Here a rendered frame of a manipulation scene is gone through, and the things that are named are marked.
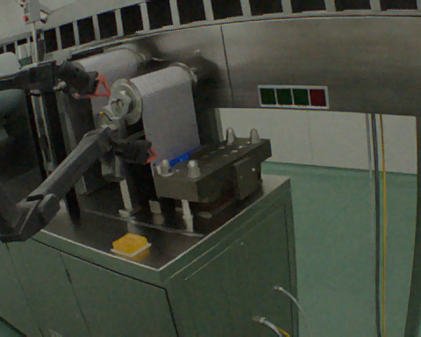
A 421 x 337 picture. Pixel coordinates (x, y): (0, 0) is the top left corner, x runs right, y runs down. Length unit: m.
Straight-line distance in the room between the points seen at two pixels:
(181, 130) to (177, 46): 0.33
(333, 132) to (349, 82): 2.73
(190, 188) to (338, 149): 2.91
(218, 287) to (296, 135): 3.03
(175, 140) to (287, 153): 2.91
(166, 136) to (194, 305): 0.54
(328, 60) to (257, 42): 0.25
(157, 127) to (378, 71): 0.70
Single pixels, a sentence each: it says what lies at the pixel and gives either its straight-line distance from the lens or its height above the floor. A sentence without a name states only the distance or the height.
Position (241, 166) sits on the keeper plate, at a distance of 1.52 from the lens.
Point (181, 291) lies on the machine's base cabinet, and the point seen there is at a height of 0.80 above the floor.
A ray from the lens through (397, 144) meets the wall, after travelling 3.99.
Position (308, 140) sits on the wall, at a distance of 4.32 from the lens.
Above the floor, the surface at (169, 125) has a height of 1.14.
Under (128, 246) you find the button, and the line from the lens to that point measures 1.33.
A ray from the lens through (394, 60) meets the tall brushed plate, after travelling 1.40.
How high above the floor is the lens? 1.48
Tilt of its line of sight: 18 degrees down
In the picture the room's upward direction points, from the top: 9 degrees counter-clockwise
